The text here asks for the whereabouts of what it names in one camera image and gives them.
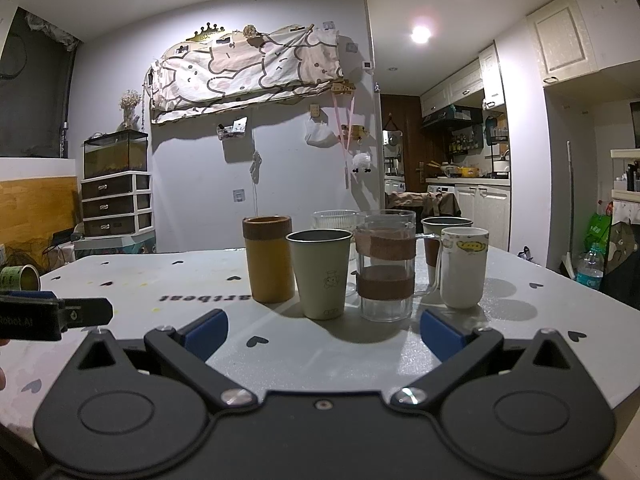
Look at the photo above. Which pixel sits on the pink ribbon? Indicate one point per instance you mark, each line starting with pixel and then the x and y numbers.
pixel 344 125

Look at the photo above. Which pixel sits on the wooden board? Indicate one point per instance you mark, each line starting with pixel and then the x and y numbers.
pixel 35 210

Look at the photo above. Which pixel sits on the green metal cup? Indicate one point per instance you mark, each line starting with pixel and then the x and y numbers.
pixel 20 277

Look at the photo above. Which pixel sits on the green bag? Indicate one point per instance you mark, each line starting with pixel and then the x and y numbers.
pixel 599 227

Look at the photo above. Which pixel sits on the dark wooden door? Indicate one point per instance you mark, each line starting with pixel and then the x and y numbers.
pixel 402 145

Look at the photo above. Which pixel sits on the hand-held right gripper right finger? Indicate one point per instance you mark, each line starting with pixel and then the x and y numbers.
pixel 441 334

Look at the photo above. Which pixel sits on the glass fish tank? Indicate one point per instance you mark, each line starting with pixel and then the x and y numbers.
pixel 115 152

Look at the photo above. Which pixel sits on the white hanging bag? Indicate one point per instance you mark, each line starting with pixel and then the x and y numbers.
pixel 320 132

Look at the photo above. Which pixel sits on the orange bamboo cup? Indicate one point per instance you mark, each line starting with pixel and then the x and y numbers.
pixel 269 260

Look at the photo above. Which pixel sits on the ribbed glass cup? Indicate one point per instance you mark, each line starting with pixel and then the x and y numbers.
pixel 332 220

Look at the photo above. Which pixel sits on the printed blanket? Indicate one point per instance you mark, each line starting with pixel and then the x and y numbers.
pixel 240 72

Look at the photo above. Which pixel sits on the dried flower bouquet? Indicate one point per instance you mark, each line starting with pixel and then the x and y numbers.
pixel 130 105

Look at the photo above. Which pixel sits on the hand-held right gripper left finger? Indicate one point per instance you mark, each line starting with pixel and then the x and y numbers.
pixel 207 334

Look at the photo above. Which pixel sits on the pale green cup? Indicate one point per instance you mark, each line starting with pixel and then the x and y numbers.
pixel 321 275

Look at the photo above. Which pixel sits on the plastic drawer unit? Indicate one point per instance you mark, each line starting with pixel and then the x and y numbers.
pixel 115 205

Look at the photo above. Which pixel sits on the gold crown decoration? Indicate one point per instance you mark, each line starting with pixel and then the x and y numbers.
pixel 204 34

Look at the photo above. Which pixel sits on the spice rack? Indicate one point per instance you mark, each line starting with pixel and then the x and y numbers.
pixel 465 142

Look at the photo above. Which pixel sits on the white plush sheep toy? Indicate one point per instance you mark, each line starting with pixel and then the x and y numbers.
pixel 362 161

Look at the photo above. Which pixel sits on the white mug with yellow print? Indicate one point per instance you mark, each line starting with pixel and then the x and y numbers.
pixel 462 275

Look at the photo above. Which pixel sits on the person's left hand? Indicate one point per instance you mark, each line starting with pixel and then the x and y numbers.
pixel 1 381

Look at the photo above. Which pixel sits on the yellow pot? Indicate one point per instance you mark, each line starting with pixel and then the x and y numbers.
pixel 469 172

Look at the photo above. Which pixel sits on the wall socket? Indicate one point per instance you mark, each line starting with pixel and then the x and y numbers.
pixel 239 195

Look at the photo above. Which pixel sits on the row of cream wall cabinets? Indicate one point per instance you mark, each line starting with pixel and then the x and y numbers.
pixel 462 82

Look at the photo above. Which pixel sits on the plastic water bottle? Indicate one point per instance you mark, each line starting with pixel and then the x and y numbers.
pixel 591 267

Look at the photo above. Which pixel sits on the cream upper cabinet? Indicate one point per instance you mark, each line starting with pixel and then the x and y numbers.
pixel 562 37

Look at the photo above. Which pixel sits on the cat print cloth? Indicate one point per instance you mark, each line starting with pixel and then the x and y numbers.
pixel 622 235

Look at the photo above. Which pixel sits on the glass mug with cork bands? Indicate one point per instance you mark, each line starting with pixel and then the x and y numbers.
pixel 385 280

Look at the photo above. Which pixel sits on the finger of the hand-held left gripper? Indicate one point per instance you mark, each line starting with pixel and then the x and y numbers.
pixel 87 312

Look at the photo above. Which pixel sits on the white kitchen base cabinet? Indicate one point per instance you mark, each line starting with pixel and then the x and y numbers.
pixel 482 215

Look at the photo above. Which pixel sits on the metal cup with brown sleeve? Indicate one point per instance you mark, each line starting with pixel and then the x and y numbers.
pixel 446 222

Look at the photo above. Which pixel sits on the chair with brown cloth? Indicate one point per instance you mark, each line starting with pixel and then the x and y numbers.
pixel 425 202

